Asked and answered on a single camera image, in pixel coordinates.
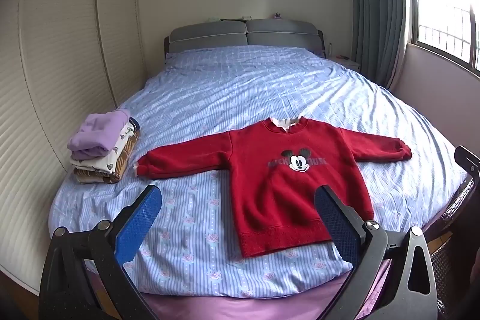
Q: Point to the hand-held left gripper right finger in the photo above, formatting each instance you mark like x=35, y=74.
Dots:
x=335, y=220

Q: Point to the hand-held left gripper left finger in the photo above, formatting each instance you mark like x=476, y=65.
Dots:
x=139, y=220

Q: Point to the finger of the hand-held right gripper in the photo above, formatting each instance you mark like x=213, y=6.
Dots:
x=467, y=158

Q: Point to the red cartoon mouse sweater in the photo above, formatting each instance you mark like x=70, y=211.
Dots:
x=262, y=170

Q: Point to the folded brown striped garment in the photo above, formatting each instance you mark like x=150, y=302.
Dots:
x=123, y=164

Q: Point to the folded white printed garment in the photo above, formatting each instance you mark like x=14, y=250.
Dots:
x=99, y=163

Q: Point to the folded navy garment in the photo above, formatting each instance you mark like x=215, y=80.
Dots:
x=134, y=124

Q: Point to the folded purple garment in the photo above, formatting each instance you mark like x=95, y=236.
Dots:
x=99, y=130

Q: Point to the purple bed sheet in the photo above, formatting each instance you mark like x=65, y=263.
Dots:
x=247, y=308

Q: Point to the white nightstand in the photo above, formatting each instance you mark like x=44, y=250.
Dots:
x=348, y=62

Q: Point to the barred window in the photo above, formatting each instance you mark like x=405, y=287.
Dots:
x=446, y=5

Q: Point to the bed with blue floral sheet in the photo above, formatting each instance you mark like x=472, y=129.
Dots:
x=225, y=87

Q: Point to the grey-green curtain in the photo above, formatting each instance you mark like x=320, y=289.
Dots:
x=375, y=5

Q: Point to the beige sliding wardrobe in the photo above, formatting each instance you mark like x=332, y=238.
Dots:
x=56, y=61

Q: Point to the grey headboard cushion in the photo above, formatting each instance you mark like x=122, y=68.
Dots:
x=206, y=37
x=281, y=33

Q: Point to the small purple toy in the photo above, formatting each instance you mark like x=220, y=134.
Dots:
x=278, y=16

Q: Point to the flat books on headboard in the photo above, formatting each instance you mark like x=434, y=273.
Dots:
x=232, y=19

